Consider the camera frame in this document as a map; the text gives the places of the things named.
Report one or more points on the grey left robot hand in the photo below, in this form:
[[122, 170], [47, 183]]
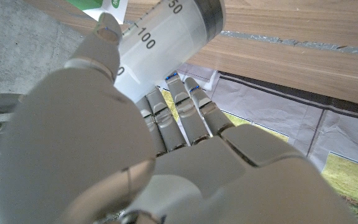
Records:
[[73, 149]]

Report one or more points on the large clear plastic syringe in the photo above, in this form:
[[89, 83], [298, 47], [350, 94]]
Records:
[[172, 46]]

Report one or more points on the green and white package box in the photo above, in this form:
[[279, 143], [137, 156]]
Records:
[[104, 9]]

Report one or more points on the printed window backdrop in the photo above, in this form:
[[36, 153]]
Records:
[[275, 105]]

